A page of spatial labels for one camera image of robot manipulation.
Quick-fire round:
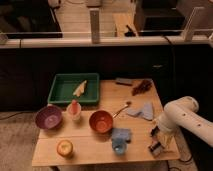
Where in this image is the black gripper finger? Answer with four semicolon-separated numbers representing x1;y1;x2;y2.
150;126;159;137

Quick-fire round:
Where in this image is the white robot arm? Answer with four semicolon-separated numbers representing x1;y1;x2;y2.
151;96;213;147

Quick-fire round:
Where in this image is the orange bowl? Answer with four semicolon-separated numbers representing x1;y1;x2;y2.
89;110;113;133

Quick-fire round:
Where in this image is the purple bowl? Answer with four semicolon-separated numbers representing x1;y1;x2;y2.
35;105;62;130

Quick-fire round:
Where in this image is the light blue rag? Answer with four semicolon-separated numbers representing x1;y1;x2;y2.
125;102;154;121

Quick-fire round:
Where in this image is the blue cloth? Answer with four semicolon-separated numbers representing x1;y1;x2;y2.
111;128;131;141

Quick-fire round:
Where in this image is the wooden table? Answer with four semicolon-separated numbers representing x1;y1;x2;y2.
32;80;180;167

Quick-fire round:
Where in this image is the blue cup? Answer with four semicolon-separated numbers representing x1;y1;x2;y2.
112;139;127;155

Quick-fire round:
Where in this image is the metal spoon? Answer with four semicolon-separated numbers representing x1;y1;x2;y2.
112;101;132;118

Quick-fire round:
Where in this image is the dark grey sponge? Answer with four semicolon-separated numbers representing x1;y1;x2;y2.
115;78;133;86

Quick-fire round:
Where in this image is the white cup with red item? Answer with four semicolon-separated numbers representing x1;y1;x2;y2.
66;100;81;121

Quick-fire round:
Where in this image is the green plastic tray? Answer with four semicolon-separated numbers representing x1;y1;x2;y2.
47;73;100;105

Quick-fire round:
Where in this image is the yellow apple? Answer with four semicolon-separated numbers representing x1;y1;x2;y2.
57;140;73;158

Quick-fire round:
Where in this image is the white rail barrier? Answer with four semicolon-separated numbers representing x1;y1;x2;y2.
0;8;213;48

